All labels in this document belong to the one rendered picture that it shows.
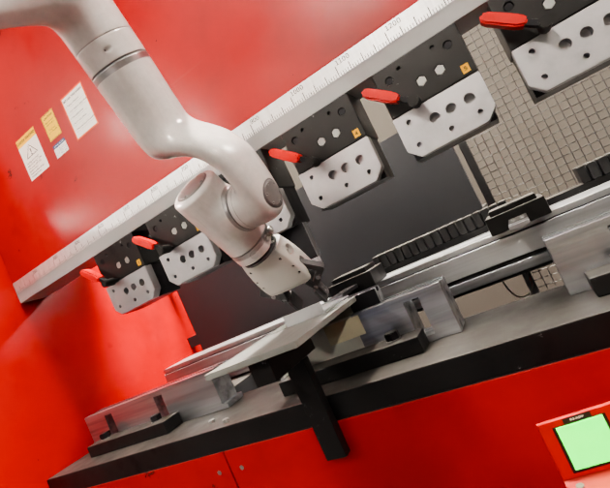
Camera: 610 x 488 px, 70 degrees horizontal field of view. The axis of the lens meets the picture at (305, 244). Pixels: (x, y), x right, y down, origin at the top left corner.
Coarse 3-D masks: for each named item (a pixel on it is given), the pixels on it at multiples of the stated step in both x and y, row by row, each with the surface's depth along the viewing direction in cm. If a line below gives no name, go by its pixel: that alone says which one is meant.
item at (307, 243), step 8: (304, 224) 89; (288, 232) 90; (296, 232) 89; (304, 232) 88; (296, 240) 89; (304, 240) 88; (312, 240) 89; (304, 248) 89; (312, 248) 88; (312, 256) 88
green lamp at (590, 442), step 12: (588, 420) 43; (600, 420) 43; (564, 432) 44; (576, 432) 44; (588, 432) 43; (600, 432) 43; (564, 444) 44; (576, 444) 44; (588, 444) 43; (600, 444) 43; (576, 456) 44; (588, 456) 44; (600, 456) 43; (576, 468) 44
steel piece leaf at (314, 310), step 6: (312, 306) 80; (318, 306) 79; (324, 306) 89; (330, 306) 84; (294, 312) 82; (300, 312) 81; (306, 312) 81; (312, 312) 80; (318, 312) 80; (324, 312) 79; (288, 318) 82; (294, 318) 82; (300, 318) 81; (306, 318) 81; (288, 324) 83; (294, 324) 82
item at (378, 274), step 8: (368, 264) 109; (376, 264) 114; (352, 272) 107; (360, 272) 106; (368, 272) 104; (376, 272) 107; (384, 272) 113; (336, 280) 109; (344, 280) 108; (352, 280) 106; (360, 280) 105; (368, 280) 104; (376, 280) 105; (328, 288) 109; (336, 288) 108; (344, 288) 107; (352, 288) 103; (360, 288) 105; (336, 296) 96
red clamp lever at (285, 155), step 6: (270, 150) 81; (276, 150) 81; (282, 150) 80; (276, 156) 81; (282, 156) 80; (288, 156) 80; (294, 156) 79; (300, 156) 80; (294, 162) 80; (300, 162) 81; (306, 162) 78; (312, 162) 77; (318, 162) 79
